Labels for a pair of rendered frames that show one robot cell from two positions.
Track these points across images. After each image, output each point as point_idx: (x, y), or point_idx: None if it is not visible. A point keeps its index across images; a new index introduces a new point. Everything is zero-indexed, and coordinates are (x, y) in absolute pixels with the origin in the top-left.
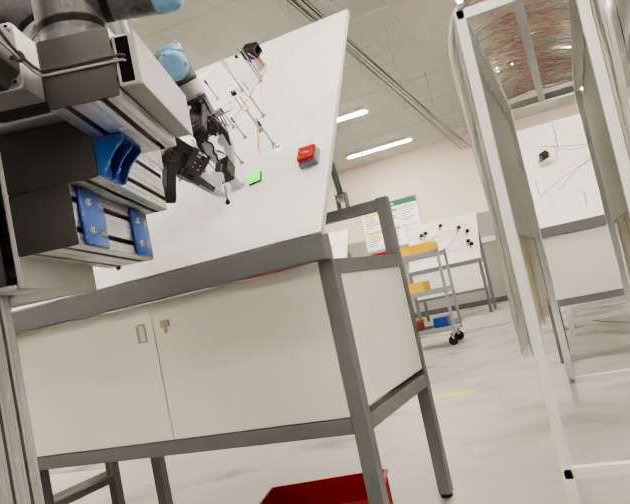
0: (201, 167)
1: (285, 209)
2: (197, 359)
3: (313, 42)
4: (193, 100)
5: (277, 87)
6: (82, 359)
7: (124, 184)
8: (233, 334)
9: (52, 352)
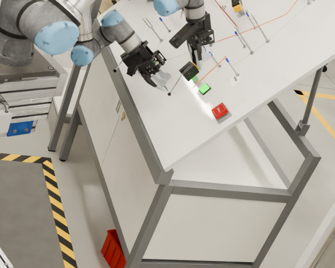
0: (152, 70)
1: (179, 132)
2: (120, 148)
3: None
4: (187, 20)
5: (301, 24)
6: (104, 84)
7: None
8: (131, 159)
9: (101, 64)
